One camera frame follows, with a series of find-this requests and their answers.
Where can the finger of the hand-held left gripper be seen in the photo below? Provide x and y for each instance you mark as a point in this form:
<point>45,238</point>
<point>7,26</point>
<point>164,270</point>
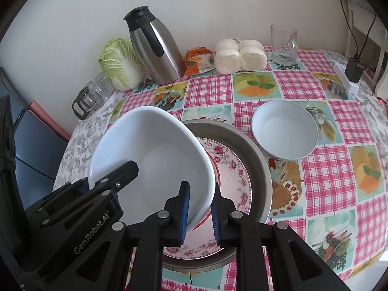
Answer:
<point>121,174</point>
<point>81,188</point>

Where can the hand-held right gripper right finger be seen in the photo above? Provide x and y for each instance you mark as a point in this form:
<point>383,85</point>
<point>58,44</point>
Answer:
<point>215,218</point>

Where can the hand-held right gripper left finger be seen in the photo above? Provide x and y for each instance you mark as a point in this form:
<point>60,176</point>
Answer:
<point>185,215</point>

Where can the white square bowl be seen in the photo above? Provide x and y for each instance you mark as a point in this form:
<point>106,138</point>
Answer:
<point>151,145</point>

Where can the floral rim round plate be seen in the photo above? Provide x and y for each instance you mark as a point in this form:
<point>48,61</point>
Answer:
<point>233,172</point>

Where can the stainless steel round plate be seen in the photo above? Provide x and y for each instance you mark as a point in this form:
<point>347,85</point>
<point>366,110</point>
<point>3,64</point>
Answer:
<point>257,169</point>

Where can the dark blue cabinet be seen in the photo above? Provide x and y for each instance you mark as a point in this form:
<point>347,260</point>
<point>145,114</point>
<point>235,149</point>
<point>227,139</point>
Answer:
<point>33,145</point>

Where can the pink board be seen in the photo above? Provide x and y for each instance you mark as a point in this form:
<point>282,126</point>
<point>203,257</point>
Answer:
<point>48,119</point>

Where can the clear glass cup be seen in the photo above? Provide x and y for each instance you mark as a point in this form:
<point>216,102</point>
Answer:
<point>103,86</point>

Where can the napa cabbage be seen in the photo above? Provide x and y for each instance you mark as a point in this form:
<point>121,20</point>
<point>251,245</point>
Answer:
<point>118,63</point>

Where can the small white bowl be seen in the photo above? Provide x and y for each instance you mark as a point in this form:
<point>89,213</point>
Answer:
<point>285,127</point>

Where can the pink plaid printed tablecloth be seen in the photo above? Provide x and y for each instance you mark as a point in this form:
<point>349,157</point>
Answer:
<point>327,175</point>

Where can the stainless steel thermos jug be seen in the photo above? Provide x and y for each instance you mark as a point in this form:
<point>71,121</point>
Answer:
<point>160,57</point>

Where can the orange snack packet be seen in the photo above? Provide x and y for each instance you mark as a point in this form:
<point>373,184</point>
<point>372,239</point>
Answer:
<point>197,63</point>

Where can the bag of steamed buns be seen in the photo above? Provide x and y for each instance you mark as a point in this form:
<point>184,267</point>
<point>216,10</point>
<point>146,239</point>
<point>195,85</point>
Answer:
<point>242,57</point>

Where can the clear glass mug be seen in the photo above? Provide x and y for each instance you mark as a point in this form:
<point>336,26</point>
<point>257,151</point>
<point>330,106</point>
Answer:
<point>282,45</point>

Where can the white power strip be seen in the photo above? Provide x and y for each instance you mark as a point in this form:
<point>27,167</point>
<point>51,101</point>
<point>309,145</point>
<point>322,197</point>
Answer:
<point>339,69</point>

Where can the black charger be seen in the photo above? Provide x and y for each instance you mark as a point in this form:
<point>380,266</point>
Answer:
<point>353,69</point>

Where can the white chair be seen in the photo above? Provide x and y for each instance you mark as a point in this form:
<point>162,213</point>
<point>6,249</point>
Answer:
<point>382,81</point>

